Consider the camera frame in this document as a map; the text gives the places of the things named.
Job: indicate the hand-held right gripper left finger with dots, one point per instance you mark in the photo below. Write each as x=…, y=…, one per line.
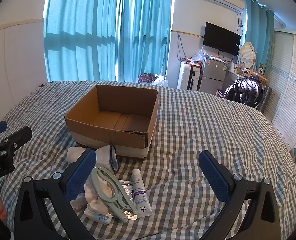
x=80, y=173

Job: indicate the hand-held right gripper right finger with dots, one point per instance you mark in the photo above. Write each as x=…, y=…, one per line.
x=214, y=178

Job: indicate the white sock with grey cuff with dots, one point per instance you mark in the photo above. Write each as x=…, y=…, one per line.
x=104, y=157

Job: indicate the brown cardboard box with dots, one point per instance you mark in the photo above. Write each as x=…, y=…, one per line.
x=105, y=135

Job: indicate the blue and white tissue packet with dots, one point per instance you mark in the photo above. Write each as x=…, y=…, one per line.
x=100, y=217

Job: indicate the silver foil packet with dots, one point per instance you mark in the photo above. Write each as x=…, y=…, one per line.
x=126, y=190

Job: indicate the green folding hanger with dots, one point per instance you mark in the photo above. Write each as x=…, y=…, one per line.
x=124, y=201

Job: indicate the checkered bed sheet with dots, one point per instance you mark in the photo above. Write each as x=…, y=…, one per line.
x=200, y=120

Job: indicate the dark plaid chair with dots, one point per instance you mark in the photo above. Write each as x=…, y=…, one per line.
x=265, y=97

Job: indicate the silver fridge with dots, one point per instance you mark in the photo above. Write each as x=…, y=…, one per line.
x=213, y=73

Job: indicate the white dressing table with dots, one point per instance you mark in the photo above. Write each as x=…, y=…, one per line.
x=234, y=75

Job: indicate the white suitcase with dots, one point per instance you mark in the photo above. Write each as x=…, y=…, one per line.
x=186, y=76

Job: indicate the white plastic bag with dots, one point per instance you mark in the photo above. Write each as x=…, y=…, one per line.
x=160, y=81

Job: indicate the floral bag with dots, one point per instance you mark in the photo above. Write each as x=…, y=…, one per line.
x=145, y=78

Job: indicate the white louvred wardrobe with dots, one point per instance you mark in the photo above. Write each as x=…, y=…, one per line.
x=288, y=85

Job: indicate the clear plastic bag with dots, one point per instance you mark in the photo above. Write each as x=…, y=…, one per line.
x=199, y=55

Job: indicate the wide teal curtain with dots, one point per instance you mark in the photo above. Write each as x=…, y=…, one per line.
x=80, y=30

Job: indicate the white oval mirror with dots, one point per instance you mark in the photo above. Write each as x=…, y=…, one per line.
x=248, y=53

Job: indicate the narrow teal curtain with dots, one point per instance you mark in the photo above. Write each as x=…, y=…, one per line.
x=260, y=30

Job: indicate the black wall television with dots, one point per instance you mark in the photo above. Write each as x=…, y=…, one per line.
x=221, y=38

